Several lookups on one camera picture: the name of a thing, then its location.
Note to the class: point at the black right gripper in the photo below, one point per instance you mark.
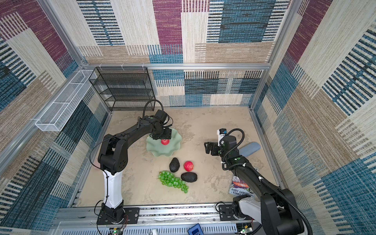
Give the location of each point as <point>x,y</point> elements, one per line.
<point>214,145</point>

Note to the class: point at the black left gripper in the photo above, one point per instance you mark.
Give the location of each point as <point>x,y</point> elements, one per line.
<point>168,134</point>

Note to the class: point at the red fake apple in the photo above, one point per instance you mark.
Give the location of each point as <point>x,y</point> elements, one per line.
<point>165,142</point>
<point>188,166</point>

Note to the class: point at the dark fake avocado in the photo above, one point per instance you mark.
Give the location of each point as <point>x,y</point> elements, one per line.
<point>189,177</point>
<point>174,165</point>

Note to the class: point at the green fake grape bunch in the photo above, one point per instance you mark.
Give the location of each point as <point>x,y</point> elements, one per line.
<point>170,180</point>

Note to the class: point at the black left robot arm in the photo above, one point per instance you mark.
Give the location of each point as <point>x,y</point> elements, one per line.
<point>113,159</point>

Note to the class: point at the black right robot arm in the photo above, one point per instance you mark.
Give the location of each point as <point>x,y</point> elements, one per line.
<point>276,209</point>

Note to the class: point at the mint green scalloped bowl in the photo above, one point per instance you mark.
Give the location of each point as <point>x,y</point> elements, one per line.
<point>158,149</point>

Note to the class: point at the blue grey oval pad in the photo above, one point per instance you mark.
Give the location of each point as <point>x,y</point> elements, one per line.
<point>249,149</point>

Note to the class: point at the colourful paperback book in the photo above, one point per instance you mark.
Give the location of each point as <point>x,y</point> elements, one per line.
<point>238,188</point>

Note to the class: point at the blue device at bottom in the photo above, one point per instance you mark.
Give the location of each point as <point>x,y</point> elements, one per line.
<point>195,230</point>

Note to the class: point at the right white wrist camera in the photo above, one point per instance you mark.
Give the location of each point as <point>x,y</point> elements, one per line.
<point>221,133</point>

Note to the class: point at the black wire shelf rack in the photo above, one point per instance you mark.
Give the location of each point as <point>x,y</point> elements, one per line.
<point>123,88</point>

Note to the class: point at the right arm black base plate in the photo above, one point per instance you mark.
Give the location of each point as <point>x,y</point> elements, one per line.
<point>226,213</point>

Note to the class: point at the aluminium front rail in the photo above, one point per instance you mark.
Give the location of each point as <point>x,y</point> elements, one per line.
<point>149,214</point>

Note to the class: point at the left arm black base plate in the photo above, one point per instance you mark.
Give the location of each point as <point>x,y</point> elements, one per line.
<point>127,216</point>

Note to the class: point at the white mesh wall basket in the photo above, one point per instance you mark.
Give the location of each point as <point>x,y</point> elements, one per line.
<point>62,108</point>

